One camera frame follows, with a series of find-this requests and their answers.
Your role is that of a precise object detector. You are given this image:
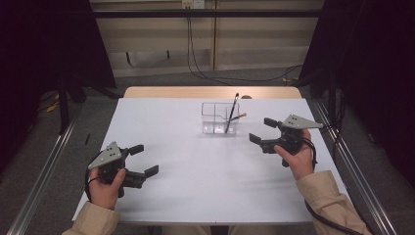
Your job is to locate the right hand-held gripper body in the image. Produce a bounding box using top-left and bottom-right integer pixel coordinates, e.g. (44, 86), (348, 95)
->
(260, 114), (324, 168)

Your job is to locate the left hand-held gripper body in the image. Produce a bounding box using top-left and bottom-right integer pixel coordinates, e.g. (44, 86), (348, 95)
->
(87, 141), (147, 199)

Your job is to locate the makeup brush with orange ferrule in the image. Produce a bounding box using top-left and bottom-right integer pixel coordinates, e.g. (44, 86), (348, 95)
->
(226, 113), (248, 124)

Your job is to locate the black pen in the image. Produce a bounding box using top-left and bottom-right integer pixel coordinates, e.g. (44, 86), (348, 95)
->
(224, 92), (240, 134)

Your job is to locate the clear acrylic organizer box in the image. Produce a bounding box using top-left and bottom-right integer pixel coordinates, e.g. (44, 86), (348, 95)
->
(201, 101), (241, 135)

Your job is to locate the person's right hand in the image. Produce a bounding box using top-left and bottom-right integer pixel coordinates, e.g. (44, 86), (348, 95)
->
(273, 128), (316, 181)

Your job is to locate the person's left hand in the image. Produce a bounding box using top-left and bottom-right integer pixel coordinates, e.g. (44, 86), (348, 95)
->
(88, 167), (127, 211)

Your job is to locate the white table cover sheet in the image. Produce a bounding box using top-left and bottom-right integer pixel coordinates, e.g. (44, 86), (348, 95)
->
(71, 97), (350, 225)

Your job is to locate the wooden table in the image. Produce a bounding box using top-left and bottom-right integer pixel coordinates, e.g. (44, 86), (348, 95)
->
(122, 85), (302, 100)

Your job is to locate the black curtain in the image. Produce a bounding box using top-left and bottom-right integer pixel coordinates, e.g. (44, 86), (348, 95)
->
(0, 0), (116, 170)
(298, 0), (415, 187)

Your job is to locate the black metal crossbar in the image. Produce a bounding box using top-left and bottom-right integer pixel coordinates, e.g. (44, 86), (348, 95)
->
(92, 9), (325, 20)

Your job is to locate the left hand-held gripper cable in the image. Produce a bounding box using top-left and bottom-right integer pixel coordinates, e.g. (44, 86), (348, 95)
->
(83, 165), (100, 202)

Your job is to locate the aluminium floor rail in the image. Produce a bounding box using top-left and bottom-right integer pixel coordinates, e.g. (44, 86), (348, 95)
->
(6, 103), (83, 235)
(312, 97), (398, 235)

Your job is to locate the black wall cable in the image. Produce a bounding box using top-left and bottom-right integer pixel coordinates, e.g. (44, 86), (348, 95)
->
(188, 7), (304, 82)
(186, 7), (304, 86)

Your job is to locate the white wall outlet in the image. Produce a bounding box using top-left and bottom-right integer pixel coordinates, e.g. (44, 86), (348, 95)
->
(181, 0), (206, 9)

